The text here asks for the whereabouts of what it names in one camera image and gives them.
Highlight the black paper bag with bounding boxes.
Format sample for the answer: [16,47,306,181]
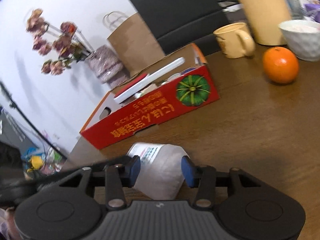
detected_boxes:
[130,0,229,56]

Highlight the red cardboard box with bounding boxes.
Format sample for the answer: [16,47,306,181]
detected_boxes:
[80,43,219,150]

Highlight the clear cotton swab box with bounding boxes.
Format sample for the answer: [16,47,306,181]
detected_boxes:
[127,142,187,200]

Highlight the speckled pink ceramic vase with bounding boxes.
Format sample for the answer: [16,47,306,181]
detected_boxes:
[85,45,130,89]

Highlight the yellow ceramic mug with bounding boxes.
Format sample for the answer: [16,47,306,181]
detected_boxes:
[213,22,255,59]

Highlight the white textured bowl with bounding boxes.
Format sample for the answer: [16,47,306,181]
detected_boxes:
[278,20,320,62]

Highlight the yellow thermos jug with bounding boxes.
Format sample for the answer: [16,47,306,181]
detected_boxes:
[239,0,291,46]

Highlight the white flat long box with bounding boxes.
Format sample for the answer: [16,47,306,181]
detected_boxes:
[114,57,185,104]

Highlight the brown paper bag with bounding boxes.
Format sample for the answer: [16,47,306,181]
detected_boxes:
[103,11,165,75]

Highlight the orange fruit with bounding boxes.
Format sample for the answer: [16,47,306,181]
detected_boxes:
[263,47,299,85]

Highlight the dried pink flower bouquet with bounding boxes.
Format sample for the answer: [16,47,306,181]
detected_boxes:
[26,8,94,76]

